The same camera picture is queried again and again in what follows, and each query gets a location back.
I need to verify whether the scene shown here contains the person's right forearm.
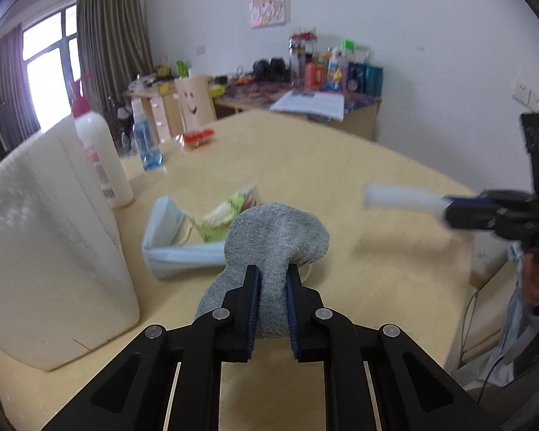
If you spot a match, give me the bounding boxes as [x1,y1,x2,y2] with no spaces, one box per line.
[498,242,539,391]

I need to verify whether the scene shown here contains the white foam stick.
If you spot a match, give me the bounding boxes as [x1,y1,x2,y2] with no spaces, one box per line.
[363,182,450,216]

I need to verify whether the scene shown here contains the printed paper sheet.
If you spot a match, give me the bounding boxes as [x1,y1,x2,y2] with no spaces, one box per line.
[269,90,346,122]

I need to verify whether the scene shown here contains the white bottle with yellow print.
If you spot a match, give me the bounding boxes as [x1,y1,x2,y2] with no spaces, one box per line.
[326,49,346,91]

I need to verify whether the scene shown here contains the wooden desk with drawers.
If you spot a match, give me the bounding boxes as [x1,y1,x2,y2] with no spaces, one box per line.
[125,82,185,143]

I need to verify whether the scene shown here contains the grey sock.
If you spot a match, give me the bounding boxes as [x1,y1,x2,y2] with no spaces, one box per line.
[193,202,331,341]

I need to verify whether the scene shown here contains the red snack packet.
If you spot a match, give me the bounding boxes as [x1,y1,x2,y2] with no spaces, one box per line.
[182,128,216,149]

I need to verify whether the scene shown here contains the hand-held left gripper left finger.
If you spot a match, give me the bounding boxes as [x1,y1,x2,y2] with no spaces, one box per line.
[40,264,260,431]

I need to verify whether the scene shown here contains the brown curtain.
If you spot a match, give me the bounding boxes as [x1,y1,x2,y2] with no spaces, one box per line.
[76,0,153,117]
[0,24,41,167]

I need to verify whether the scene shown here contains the patterned desk mat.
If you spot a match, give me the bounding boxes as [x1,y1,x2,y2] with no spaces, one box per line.
[216,80,382,114]

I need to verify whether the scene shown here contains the black headphones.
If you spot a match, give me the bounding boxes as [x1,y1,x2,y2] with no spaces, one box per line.
[253,57,291,83]

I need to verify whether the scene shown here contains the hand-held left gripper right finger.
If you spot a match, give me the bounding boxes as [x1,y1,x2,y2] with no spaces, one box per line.
[285,264,499,431]

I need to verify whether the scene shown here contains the person's right hand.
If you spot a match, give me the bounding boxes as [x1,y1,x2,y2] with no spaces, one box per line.
[521,251,539,310]

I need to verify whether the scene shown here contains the white foam box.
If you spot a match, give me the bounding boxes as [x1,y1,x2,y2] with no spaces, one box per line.
[0,117,141,372]

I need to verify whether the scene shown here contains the clear tall water bottle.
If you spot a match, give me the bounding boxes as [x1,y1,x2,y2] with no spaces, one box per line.
[290,36,307,83]

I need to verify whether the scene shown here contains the green snack packet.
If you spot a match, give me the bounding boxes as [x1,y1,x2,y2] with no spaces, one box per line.
[193,183,262,244]

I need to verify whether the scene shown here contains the red hanging items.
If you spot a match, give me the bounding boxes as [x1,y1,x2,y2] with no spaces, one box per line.
[290,27,319,44]

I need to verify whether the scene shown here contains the black cable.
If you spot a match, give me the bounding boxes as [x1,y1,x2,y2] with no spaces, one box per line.
[459,289,515,407]

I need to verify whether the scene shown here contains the black folded cart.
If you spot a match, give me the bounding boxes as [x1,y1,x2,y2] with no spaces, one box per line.
[108,96,136,144]

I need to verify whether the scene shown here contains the pale blue face mask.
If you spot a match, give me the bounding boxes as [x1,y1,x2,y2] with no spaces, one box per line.
[141,195,234,281]

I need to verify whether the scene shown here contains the white lotion pump bottle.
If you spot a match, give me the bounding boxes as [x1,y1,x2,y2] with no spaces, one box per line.
[67,71,134,208]

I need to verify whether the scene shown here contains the glass balcony door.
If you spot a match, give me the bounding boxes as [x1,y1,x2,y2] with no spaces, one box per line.
[22,4,84,133]

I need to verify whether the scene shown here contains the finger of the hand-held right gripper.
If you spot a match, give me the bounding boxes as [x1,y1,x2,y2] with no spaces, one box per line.
[444,190,533,210]
[444,209,499,231]

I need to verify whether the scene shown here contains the wooden smiley chair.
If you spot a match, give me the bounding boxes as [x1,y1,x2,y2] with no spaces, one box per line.
[175,75,216,134]

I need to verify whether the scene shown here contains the cartoon wall poster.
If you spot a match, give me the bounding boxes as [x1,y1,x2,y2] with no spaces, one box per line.
[249,0,292,29]

